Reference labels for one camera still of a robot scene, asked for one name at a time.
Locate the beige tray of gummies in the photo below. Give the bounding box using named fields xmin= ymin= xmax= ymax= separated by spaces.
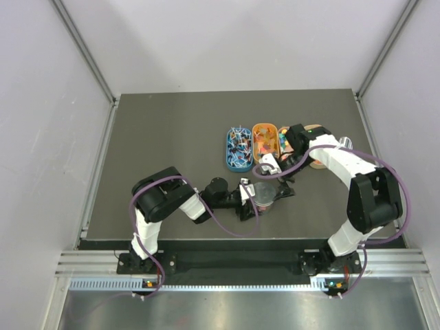
xmin=305 ymin=124 xmax=326 ymax=170

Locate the pink tray of star candies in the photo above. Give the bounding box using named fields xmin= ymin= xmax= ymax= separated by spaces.
xmin=278 ymin=126 xmax=292 ymax=155

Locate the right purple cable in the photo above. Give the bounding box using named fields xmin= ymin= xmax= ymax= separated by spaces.
xmin=252 ymin=144 xmax=413 ymax=298

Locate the slotted cable duct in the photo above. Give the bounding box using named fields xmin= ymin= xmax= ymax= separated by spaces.
xmin=69 ymin=278 xmax=345 ymax=292

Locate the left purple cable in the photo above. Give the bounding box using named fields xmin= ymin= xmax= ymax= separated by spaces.
xmin=128 ymin=175 xmax=261 ymax=298

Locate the purple cable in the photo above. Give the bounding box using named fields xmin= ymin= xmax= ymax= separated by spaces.
xmin=252 ymin=144 xmax=413 ymax=298
xmin=128 ymin=175 xmax=261 ymax=298

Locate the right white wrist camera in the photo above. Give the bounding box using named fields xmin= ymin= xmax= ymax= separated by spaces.
xmin=258 ymin=153 xmax=282 ymax=175

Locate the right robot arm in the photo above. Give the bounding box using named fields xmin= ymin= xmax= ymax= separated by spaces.
xmin=278 ymin=124 xmax=403 ymax=272

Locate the clear jar lid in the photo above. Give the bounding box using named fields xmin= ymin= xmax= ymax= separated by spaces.
xmin=254 ymin=181 xmax=277 ymax=203

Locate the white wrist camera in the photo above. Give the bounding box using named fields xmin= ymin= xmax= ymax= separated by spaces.
xmin=258 ymin=153 xmax=282 ymax=175
xmin=239 ymin=178 xmax=255 ymax=204

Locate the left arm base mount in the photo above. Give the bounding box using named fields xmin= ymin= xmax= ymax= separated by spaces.
xmin=113 ymin=250 xmax=162 ymax=275

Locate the orange tray of candies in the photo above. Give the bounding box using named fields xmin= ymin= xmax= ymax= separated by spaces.
xmin=252 ymin=123 xmax=280 ymax=164

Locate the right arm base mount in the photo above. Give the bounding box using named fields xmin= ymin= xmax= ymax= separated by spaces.
xmin=298 ymin=249 xmax=362 ymax=276

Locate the clear plastic jar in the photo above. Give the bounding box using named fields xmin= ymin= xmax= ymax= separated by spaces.
xmin=255 ymin=201 xmax=274 ymax=214

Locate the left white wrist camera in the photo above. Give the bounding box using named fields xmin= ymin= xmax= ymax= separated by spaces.
xmin=239 ymin=178 xmax=255 ymax=204

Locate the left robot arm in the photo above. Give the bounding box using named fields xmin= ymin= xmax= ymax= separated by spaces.
xmin=129 ymin=166 xmax=261 ymax=273

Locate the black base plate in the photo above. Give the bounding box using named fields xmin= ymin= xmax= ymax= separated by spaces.
xmin=116 ymin=250 xmax=331 ymax=285

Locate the blue tray of lollipops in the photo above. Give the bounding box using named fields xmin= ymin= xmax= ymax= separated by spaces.
xmin=225 ymin=126 xmax=254 ymax=173

